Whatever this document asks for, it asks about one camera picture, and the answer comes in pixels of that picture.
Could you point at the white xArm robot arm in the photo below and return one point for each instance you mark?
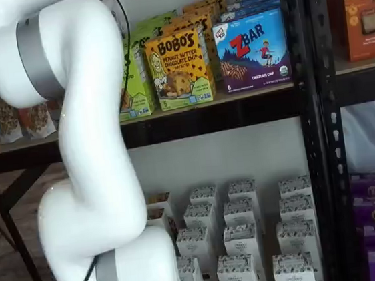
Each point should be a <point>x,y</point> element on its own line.
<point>92,157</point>

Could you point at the yellow Bobo's peanut butter box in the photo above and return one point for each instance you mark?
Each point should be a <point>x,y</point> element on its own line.
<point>181,80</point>
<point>192,24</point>
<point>206,4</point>

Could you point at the yellow white granola box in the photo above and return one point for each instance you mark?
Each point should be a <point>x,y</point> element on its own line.
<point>157,217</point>
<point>158,199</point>

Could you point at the green Bobo's apple pie box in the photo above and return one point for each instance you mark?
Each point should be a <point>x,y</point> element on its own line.
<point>138,40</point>
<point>139,95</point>
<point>158,21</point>

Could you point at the wooden shelf board with boxes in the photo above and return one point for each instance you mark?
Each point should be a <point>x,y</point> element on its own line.
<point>269,212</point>

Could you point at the black metal shelf rack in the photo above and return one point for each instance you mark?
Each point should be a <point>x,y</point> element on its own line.
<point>312,134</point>

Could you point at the wooden shelf board with snacks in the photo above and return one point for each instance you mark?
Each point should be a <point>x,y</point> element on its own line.
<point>23,146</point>

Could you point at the wooden shelf board under orange box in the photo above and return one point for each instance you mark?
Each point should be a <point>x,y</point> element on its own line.
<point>367,64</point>

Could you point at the neighbouring black metal rack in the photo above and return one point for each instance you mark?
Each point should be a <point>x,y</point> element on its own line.
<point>336,165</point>

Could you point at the orange label granola bag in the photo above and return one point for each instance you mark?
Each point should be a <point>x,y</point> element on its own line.
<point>38,122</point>

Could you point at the white plastic sheet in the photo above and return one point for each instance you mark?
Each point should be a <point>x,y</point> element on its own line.
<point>371,138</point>

